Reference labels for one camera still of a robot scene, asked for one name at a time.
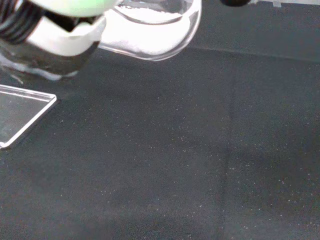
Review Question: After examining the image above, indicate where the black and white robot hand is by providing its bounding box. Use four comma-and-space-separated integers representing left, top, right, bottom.
0, 0, 121, 81

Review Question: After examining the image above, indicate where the clear acrylic funnel stand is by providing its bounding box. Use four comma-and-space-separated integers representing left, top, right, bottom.
0, 84, 58, 150

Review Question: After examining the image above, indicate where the black bench cloth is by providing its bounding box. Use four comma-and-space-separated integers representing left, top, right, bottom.
0, 0, 320, 240

